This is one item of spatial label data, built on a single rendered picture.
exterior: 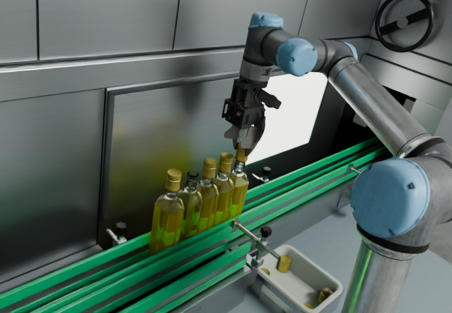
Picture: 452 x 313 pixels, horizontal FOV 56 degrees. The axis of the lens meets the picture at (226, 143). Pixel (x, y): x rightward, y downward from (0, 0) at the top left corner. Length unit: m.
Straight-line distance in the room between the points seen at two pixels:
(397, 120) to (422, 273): 0.90
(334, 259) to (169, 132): 0.76
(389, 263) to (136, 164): 0.63
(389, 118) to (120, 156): 0.60
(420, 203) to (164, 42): 0.65
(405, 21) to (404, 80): 0.22
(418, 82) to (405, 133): 0.90
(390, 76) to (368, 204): 1.13
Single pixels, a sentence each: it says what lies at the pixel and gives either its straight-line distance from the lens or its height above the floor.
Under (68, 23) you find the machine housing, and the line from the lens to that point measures 0.89.
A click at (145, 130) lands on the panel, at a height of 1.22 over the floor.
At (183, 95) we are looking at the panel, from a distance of 1.08.
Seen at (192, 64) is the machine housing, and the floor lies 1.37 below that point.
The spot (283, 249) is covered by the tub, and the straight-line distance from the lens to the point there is 1.38.
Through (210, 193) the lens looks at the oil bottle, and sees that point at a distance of 1.10.
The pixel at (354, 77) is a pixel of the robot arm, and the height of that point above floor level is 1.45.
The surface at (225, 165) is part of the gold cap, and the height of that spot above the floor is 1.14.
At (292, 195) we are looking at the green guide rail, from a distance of 1.42.
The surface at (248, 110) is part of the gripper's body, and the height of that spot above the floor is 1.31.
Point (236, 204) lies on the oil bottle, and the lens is 1.21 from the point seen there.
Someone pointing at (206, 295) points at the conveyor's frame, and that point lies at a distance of 1.12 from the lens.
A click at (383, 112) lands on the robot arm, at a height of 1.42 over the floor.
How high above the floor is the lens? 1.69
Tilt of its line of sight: 27 degrees down
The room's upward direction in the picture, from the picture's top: 12 degrees clockwise
